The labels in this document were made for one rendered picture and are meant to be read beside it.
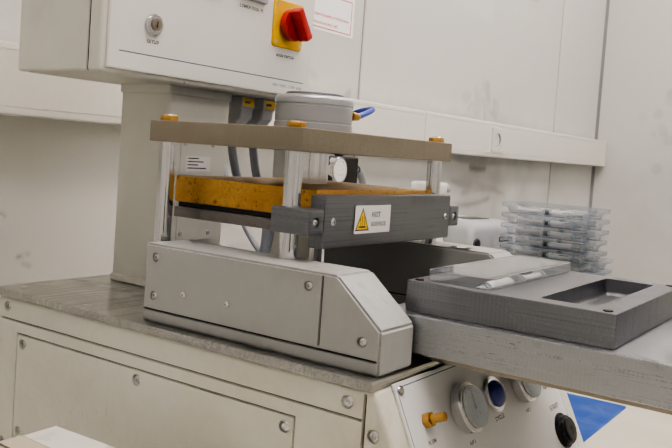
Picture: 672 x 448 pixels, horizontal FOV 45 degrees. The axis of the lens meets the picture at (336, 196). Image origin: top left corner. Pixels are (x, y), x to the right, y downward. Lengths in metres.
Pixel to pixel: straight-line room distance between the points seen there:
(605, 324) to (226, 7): 0.54
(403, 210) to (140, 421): 0.31
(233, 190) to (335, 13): 1.08
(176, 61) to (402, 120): 1.13
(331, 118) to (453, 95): 1.48
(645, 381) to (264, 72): 0.57
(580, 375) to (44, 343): 0.51
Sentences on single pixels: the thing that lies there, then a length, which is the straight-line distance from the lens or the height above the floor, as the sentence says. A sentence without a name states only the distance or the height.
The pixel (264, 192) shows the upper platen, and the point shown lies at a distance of 0.73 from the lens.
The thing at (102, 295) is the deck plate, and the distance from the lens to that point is 0.87.
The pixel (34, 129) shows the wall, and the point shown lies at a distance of 1.28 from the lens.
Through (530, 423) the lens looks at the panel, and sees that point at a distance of 0.81.
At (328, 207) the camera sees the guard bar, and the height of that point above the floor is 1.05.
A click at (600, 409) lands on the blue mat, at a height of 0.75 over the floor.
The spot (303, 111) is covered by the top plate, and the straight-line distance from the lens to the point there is 0.79.
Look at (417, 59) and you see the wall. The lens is 2.09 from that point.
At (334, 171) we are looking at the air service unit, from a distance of 1.05.
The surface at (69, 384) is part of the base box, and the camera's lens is 0.84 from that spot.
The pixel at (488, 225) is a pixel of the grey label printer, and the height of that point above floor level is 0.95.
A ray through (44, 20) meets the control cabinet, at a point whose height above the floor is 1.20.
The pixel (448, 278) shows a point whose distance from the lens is 0.65.
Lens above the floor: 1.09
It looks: 3 degrees down
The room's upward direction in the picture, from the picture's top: 4 degrees clockwise
